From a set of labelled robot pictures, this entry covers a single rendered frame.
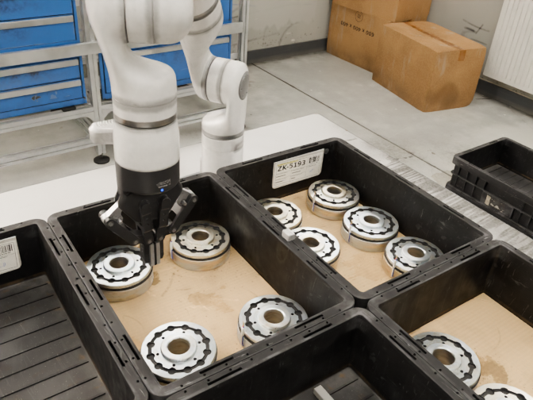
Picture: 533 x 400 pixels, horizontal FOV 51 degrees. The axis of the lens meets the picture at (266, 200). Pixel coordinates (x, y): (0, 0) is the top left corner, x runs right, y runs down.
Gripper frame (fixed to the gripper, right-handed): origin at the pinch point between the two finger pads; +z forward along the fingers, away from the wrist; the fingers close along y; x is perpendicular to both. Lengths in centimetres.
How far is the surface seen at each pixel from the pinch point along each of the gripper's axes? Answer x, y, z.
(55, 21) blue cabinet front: 192, 44, 25
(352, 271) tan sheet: -4.3, 34.7, 14.8
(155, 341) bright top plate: -4.3, -1.9, 11.9
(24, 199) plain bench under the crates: 64, -3, 28
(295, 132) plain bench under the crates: 64, 75, 27
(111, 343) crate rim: -7.4, -8.9, 5.5
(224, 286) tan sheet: 3.6, 13.7, 15.0
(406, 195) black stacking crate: 0, 50, 7
